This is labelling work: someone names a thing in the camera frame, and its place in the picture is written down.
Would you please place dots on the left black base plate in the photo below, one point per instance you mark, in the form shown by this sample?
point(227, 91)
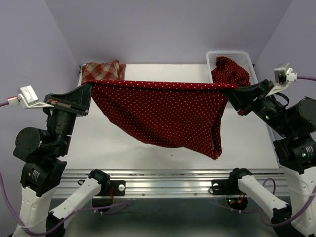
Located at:
point(113, 188)

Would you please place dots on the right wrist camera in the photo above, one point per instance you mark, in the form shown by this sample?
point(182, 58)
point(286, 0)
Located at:
point(284, 76)

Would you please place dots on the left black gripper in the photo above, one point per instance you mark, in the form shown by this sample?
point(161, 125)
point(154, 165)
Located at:
point(78, 99)

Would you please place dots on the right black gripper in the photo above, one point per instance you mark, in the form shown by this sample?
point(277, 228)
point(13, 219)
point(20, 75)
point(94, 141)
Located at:
point(245, 95)

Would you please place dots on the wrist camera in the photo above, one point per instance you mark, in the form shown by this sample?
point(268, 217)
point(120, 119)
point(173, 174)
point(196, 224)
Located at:
point(284, 76)
point(27, 99)

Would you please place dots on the red plaid skirt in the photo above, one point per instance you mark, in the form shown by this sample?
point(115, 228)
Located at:
point(103, 71)

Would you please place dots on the aluminium mounting rail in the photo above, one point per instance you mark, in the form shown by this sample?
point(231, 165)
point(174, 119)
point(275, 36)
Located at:
point(168, 183)

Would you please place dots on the red polka dot skirt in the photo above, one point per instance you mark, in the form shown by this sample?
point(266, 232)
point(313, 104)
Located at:
point(166, 114)
point(229, 72)

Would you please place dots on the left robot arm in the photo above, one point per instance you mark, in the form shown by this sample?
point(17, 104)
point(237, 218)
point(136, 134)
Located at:
point(41, 151)

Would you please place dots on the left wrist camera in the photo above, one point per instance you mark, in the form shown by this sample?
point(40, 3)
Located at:
point(27, 99)

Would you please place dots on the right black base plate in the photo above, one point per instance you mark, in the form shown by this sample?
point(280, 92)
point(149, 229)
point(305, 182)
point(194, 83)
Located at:
point(224, 187)

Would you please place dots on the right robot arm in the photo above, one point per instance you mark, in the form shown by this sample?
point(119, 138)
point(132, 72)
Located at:
point(296, 152)

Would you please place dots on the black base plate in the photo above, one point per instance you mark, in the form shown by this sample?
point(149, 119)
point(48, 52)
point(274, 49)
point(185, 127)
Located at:
point(113, 188)
point(224, 187)

